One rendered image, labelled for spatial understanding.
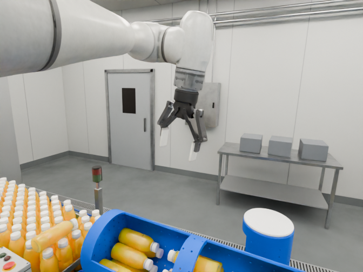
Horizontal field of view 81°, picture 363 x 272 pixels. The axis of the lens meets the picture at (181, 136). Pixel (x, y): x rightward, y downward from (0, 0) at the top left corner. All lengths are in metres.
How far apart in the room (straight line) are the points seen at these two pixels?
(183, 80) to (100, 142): 5.09
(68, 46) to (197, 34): 0.42
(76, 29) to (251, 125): 3.88
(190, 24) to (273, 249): 1.18
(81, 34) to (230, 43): 3.94
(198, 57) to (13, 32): 0.47
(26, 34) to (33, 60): 0.03
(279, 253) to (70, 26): 1.37
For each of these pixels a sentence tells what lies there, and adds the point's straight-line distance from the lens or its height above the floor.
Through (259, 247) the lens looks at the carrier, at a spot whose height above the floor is 0.94.
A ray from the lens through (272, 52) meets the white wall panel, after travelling 4.07.
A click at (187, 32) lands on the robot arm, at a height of 1.93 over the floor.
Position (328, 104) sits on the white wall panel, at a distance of 4.11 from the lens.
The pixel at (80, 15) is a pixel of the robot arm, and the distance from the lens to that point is 0.28.
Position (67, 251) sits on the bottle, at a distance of 1.23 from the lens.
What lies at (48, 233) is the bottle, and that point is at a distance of 1.18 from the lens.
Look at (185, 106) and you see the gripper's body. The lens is 0.66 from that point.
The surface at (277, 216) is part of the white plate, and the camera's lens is 1.53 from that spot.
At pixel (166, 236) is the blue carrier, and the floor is 1.11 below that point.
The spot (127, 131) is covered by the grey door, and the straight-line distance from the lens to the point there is 5.01.
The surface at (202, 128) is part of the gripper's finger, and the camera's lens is 0.63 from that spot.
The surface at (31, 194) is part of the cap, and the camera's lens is 1.77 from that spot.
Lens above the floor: 1.78
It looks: 12 degrees down
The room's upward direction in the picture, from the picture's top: 1 degrees clockwise
